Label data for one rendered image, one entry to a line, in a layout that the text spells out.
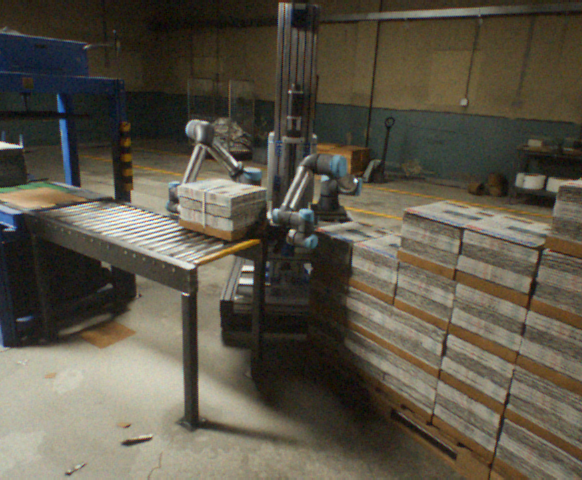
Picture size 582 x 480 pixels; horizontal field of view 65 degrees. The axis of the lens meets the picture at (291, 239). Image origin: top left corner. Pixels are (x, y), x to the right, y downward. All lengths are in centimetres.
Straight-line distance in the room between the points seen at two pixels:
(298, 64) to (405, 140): 633
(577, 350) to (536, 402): 27
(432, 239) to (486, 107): 690
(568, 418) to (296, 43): 237
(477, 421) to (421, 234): 79
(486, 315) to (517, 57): 711
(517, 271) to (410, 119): 747
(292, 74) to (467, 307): 179
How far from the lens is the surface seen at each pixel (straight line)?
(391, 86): 933
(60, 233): 273
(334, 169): 247
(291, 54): 304
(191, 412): 235
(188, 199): 246
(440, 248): 199
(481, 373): 205
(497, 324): 194
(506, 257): 186
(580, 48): 868
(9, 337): 325
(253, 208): 238
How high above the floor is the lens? 153
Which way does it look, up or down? 18 degrees down
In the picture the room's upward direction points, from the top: 3 degrees clockwise
